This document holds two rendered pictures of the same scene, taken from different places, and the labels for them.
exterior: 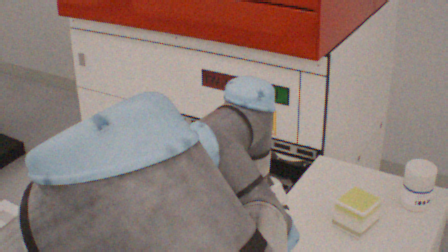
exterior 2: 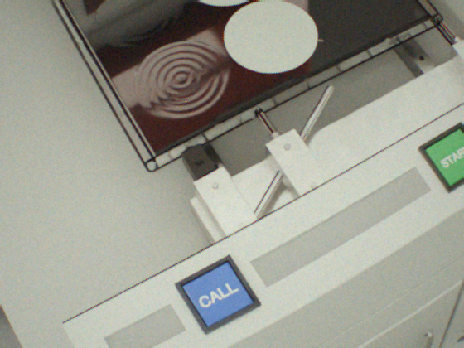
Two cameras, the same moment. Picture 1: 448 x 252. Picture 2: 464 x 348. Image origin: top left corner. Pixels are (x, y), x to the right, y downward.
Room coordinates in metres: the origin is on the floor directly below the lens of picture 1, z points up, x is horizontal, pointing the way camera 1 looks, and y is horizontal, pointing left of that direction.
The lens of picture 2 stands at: (0.67, 0.68, 1.82)
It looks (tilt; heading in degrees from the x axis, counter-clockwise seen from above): 61 degrees down; 308
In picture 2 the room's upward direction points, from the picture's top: 10 degrees counter-clockwise
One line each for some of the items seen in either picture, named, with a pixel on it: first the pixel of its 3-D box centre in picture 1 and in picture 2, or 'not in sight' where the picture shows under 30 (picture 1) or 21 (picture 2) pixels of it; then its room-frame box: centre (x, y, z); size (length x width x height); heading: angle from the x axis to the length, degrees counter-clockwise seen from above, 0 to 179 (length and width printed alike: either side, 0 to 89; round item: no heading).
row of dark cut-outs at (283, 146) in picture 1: (239, 134); not in sight; (1.31, -0.04, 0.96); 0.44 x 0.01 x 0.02; 59
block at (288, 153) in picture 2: not in sight; (301, 172); (0.92, 0.25, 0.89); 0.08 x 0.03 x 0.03; 149
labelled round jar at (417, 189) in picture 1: (418, 185); not in sight; (0.97, -0.42, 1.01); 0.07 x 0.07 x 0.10
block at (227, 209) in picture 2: not in sight; (229, 211); (0.96, 0.31, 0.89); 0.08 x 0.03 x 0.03; 149
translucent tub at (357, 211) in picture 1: (357, 212); not in sight; (0.90, -0.27, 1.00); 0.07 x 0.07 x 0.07; 44
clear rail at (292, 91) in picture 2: not in sight; (307, 84); (0.96, 0.15, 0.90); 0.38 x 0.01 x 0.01; 59
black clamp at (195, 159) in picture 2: not in sight; (199, 164); (1.01, 0.28, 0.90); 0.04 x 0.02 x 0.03; 149
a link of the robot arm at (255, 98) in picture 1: (247, 117); not in sight; (0.76, -0.04, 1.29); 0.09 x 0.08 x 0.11; 144
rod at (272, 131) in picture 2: not in sight; (269, 127); (0.97, 0.21, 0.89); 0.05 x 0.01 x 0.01; 149
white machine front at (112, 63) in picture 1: (183, 98); not in sight; (1.41, 0.11, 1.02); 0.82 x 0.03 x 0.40; 59
